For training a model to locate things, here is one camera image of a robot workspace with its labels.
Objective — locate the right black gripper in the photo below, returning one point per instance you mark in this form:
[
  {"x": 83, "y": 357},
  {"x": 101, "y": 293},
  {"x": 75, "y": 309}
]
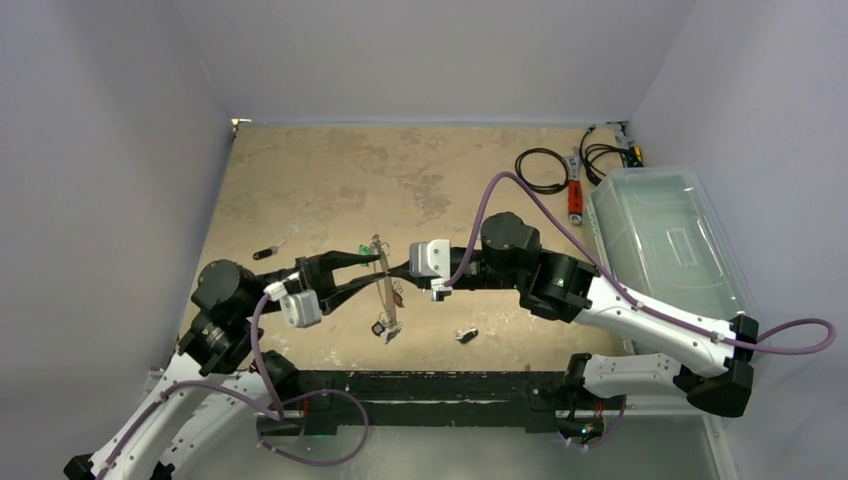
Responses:
[{"x": 466, "y": 281}]

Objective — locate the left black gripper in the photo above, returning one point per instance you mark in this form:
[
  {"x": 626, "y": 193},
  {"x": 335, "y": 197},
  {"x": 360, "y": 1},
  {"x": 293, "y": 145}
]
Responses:
[{"x": 318, "y": 270}]

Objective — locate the silver key holder strip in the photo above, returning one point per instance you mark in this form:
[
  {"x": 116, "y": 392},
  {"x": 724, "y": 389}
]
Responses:
[{"x": 389, "y": 316}]

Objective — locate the black key fob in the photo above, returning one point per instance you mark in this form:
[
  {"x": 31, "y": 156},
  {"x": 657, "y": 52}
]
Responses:
[{"x": 465, "y": 336}]

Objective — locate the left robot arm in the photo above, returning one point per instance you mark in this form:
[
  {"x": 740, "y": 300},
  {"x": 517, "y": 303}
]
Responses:
[{"x": 219, "y": 377}]

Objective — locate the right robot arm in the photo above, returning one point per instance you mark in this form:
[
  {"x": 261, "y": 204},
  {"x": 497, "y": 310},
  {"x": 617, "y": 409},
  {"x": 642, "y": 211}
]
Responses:
[{"x": 692, "y": 355}]

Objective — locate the red tagged key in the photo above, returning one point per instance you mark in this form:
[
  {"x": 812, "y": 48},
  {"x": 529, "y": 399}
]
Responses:
[{"x": 397, "y": 295}]

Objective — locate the yellow black connector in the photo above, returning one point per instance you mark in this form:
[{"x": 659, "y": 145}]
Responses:
[{"x": 635, "y": 159}]

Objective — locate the clear plastic storage bin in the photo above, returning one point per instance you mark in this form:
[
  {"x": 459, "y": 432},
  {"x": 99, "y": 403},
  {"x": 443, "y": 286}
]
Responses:
[{"x": 656, "y": 231}]

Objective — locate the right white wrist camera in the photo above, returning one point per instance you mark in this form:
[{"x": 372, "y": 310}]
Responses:
[{"x": 430, "y": 265}]

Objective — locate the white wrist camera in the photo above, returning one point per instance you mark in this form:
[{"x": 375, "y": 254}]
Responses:
[
  {"x": 430, "y": 265},
  {"x": 300, "y": 309}
]

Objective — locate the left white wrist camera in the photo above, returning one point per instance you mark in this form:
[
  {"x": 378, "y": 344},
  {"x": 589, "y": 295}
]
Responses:
[{"x": 300, "y": 309}]

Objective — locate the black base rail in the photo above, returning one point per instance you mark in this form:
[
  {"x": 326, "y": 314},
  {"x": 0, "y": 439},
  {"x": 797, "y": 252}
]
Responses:
[{"x": 319, "y": 402}]

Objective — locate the orange handled tool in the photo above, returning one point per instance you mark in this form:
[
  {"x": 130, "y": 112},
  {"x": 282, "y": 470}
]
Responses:
[{"x": 575, "y": 196}]

